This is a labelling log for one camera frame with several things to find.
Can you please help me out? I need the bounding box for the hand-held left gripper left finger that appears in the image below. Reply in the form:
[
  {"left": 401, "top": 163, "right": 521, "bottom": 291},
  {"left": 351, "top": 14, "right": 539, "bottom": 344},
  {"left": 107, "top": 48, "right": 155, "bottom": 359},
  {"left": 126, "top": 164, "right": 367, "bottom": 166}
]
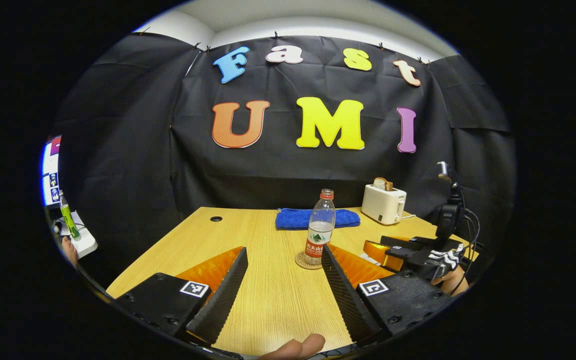
[{"left": 115, "top": 246, "right": 249, "bottom": 347}]

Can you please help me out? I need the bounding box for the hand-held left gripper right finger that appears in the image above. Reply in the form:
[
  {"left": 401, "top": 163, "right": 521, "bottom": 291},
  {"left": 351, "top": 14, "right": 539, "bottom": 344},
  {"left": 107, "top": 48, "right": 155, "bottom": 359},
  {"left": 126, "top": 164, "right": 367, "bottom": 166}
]
[{"left": 321, "top": 244, "right": 454, "bottom": 347}]

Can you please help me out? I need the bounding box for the round coaster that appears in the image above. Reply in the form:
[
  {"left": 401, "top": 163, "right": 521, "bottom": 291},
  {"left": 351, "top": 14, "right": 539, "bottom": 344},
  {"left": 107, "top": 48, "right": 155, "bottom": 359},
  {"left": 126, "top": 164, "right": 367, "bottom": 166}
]
[{"left": 295, "top": 250, "right": 325, "bottom": 271}]

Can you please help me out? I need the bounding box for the clear plastic water bottle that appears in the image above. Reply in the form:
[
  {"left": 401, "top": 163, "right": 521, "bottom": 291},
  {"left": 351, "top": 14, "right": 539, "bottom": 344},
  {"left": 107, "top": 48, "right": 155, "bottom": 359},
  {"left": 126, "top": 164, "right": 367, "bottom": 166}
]
[{"left": 304, "top": 189, "right": 337, "bottom": 266}]

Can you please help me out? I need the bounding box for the white toaster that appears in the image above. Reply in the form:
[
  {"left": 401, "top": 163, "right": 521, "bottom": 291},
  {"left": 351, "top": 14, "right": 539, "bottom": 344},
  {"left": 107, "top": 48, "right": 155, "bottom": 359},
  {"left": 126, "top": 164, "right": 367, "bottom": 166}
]
[{"left": 361, "top": 183, "right": 408, "bottom": 226}]

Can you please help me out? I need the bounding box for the blue folded towel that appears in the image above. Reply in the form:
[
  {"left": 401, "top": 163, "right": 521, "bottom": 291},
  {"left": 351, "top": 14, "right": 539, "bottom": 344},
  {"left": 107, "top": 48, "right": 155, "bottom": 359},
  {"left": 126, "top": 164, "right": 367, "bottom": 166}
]
[{"left": 275, "top": 208, "right": 361, "bottom": 231}]

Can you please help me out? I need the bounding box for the black backdrop cloth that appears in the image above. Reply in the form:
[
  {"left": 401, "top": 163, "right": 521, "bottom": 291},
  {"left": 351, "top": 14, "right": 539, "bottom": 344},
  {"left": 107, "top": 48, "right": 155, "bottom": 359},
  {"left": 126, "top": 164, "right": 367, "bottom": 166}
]
[{"left": 50, "top": 32, "right": 516, "bottom": 288}]

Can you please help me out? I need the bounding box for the white box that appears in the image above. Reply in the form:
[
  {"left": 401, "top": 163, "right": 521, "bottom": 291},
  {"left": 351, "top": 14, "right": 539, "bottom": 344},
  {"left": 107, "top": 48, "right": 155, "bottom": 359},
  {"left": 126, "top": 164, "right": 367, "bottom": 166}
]
[{"left": 54, "top": 211, "right": 99, "bottom": 259}]

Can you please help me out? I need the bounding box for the green tube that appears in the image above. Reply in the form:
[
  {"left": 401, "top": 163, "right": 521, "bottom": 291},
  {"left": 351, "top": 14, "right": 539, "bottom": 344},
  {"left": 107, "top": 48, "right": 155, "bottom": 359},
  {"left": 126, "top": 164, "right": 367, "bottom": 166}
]
[{"left": 58, "top": 190, "right": 82, "bottom": 242}]

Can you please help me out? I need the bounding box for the computer screen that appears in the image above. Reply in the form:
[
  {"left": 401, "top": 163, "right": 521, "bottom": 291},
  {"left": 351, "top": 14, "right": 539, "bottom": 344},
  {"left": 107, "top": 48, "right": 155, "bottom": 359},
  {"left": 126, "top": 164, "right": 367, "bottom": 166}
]
[{"left": 42, "top": 135, "right": 63, "bottom": 207}]

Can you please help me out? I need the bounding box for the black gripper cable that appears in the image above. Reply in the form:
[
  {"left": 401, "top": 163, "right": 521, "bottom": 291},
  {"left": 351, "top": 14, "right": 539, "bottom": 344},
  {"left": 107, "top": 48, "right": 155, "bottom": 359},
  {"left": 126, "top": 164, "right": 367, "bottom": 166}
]
[{"left": 460, "top": 209, "right": 482, "bottom": 296}]

